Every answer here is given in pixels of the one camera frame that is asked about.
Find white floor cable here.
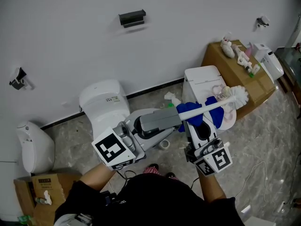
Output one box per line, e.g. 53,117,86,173
235,161,269,203

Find black waist-worn device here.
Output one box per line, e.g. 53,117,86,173
104,191,118,206

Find blue cleaning cloth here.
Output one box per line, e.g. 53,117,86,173
175,101,204,133

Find white paper wad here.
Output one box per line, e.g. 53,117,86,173
43,190,52,206

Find dark raised platform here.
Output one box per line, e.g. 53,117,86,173
275,46,301,98

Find black toilet paper holder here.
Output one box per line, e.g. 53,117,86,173
8,67,35,91

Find crumpled white tissue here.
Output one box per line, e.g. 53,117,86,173
164,91,182,105

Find white wall-mounted urinal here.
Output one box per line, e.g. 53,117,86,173
16,121,56,174

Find crumpled cardboard box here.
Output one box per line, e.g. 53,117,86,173
13,172,83,226

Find red checked trousers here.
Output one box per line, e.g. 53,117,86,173
143,166,179,181

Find white elongated toilet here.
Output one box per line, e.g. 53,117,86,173
79,79,131,167

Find white door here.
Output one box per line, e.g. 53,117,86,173
284,13,301,49

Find large cardboard box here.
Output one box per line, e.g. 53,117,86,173
201,40,276,121

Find black wall shelf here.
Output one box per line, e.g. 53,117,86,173
119,9,147,29

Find white square-tank toilet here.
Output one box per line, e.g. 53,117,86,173
253,43,275,83

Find white tankless toilet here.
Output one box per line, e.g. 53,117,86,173
182,65,237,135

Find blue towel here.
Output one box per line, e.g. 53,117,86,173
204,96,225,129

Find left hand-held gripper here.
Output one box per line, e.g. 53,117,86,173
91,108,182,171

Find person's left forearm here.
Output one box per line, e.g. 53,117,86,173
79,162,118,193

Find white toilet brush grey handle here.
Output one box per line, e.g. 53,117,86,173
140,85,249,136

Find person in black shirt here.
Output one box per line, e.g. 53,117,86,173
54,174,245,226

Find grey waist pouch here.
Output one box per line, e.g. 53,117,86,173
54,212,93,226

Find green plastic item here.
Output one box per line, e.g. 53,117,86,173
17,214,36,226

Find black floor cable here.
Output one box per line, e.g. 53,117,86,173
289,152,301,204

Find white bottle green cap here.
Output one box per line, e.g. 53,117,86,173
249,64,261,78

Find person's right forearm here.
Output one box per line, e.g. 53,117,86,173
197,170,227,203

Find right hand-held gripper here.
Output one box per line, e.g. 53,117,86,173
183,116,233,178

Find white glossy fixture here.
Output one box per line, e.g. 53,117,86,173
246,217,277,226

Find small black paper holder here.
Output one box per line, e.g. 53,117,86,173
255,15,270,29

